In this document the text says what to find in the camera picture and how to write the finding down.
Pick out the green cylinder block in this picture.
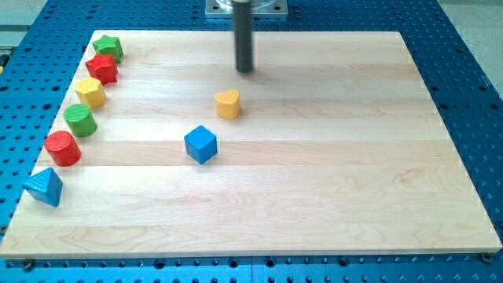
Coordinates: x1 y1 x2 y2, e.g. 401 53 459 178
63 104 97 138

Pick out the yellow heart block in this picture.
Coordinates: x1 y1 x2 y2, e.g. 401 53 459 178
215 89 240 119

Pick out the left board clamp screw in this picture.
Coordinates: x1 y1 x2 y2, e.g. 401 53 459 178
20 259 35 270

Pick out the blue triangle block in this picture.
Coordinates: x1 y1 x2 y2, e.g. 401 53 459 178
22 167 63 207

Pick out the board clamp screw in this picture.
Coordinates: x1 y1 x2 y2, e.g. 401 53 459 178
20 259 35 270
479 252 493 263

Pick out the green star block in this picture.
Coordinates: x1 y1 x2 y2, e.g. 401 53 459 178
92 35 123 63

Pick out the yellow hexagon block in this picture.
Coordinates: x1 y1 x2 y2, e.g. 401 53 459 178
75 77 107 109

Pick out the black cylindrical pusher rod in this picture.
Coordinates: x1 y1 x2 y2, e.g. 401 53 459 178
231 0 253 73

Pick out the blue cube block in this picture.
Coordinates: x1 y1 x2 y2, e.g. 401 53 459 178
184 125 218 164

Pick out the red cylinder block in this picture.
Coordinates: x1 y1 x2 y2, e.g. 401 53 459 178
44 130 82 167

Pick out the right board clamp screw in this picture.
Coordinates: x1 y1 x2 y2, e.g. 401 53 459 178
479 252 493 263

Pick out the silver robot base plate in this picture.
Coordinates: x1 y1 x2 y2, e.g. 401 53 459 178
204 0 288 18

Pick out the red star block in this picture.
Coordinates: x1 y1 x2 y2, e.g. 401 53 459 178
85 53 118 86

